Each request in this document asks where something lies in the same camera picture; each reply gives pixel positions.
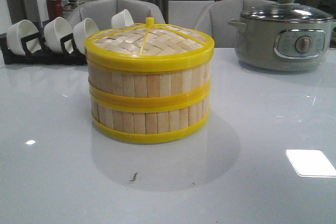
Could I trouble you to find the woven bamboo steamer lid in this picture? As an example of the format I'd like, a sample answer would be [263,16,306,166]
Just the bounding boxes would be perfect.
[85,17,215,73]

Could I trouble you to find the bamboo steamer tray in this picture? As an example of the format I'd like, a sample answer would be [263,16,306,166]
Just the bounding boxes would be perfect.
[88,61,211,112]
[90,81,211,144]

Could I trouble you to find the white bowl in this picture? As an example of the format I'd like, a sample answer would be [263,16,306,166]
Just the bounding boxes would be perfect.
[6,19,38,56]
[73,18,99,55]
[44,17,73,54]
[111,9,134,28]

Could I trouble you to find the right grey armchair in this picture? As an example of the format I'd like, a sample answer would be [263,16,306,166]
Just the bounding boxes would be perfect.
[192,0,273,48]

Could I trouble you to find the grey electric cooking pot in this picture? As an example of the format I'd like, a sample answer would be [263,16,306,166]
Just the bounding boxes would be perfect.
[228,18,335,71]

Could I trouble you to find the black bowl rack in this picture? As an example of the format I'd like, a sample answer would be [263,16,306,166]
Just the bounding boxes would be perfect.
[1,32,87,65]

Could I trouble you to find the red box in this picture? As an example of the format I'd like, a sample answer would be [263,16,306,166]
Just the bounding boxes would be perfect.
[46,0,63,21]

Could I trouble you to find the glass pot lid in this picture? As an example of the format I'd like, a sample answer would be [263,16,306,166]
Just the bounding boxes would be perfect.
[240,0,333,23]

